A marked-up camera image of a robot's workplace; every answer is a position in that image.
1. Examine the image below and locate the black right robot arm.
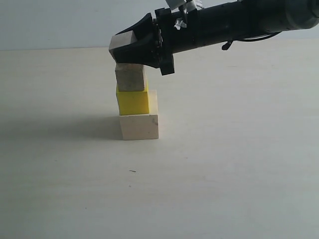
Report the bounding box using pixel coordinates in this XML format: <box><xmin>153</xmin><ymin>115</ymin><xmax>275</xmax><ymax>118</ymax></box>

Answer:
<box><xmin>109</xmin><ymin>0</ymin><xmax>319</xmax><ymax>75</ymax></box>

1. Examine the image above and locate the yellow cube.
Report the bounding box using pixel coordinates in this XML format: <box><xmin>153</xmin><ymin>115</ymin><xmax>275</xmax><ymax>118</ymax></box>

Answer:
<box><xmin>116</xmin><ymin>81</ymin><xmax>150</xmax><ymax>116</ymax></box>

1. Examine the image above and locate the medium wooden cube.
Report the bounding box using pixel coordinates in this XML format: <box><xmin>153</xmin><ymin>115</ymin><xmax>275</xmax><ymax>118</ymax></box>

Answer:
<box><xmin>115</xmin><ymin>63</ymin><xmax>146</xmax><ymax>92</ymax></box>

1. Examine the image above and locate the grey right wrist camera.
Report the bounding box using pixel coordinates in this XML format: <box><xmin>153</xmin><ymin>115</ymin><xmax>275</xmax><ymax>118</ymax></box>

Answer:
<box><xmin>165</xmin><ymin>0</ymin><xmax>204</xmax><ymax>12</ymax></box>

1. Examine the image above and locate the small wooden cube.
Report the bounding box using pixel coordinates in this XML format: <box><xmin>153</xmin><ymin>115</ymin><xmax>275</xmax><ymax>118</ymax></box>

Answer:
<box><xmin>109</xmin><ymin>30</ymin><xmax>137</xmax><ymax>52</ymax></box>

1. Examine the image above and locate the large wooden cube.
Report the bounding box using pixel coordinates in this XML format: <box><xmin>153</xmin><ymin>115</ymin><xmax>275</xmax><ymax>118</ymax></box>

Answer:
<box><xmin>119</xmin><ymin>90</ymin><xmax>159</xmax><ymax>140</ymax></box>

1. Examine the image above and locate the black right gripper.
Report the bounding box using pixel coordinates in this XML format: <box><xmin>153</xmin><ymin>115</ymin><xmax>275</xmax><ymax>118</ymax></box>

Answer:
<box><xmin>110</xmin><ymin>8</ymin><xmax>199</xmax><ymax>76</ymax></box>

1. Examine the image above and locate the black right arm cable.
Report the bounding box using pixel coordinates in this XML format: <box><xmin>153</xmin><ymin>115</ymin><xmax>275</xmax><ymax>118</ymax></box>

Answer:
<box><xmin>221</xmin><ymin>31</ymin><xmax>284</xmax><ymax>51</ymax></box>

